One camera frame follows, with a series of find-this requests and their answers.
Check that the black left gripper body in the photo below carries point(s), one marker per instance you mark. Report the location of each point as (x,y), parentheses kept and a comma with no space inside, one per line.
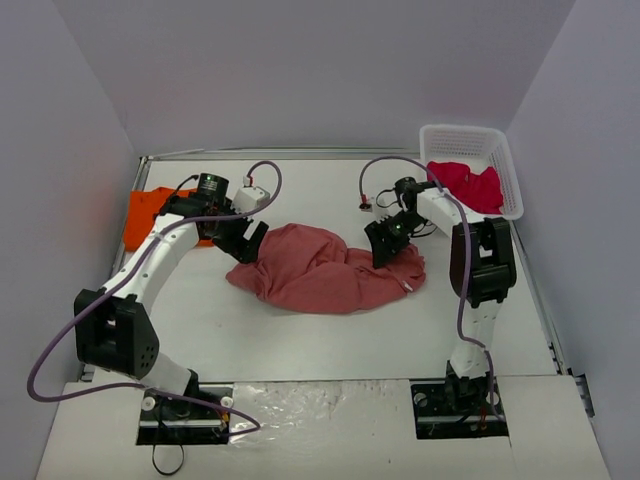
(236,238)

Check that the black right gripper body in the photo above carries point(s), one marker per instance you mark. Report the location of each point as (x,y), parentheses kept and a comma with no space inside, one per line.
(386,238)

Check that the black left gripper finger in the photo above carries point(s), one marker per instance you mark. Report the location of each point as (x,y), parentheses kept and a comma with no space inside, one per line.
(257,236)
(244,251)

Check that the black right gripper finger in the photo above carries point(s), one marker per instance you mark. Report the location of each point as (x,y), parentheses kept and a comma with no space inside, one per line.
(393,250)
(379,255)

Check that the pink t shirt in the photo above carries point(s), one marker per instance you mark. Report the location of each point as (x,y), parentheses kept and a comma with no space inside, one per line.
(311,270)

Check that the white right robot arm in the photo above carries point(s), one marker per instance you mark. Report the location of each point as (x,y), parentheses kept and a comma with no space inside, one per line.
(482,270)

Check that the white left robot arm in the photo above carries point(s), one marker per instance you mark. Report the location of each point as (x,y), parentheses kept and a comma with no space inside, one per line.
(114,331)

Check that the orange folded t shirt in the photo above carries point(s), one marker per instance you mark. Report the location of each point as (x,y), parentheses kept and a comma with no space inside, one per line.
(142,209)

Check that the magenta t shirt in basket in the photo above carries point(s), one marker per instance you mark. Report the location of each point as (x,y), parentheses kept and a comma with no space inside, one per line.
(480,192)

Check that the white plastic basket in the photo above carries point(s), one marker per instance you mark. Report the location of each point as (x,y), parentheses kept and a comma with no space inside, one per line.
(478,148)

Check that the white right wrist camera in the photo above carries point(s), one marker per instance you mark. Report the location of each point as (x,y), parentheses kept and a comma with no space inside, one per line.
(381,207)

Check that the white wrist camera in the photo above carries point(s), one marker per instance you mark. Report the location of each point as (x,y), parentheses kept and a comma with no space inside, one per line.
(381,207)
(249,197)

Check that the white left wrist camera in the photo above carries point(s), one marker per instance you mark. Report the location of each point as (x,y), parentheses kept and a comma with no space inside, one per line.
(249,197)

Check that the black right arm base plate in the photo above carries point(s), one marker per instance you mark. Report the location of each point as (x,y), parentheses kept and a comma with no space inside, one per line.
(436,418)

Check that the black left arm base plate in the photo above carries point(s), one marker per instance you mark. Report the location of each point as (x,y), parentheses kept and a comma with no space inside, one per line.
(169,422)

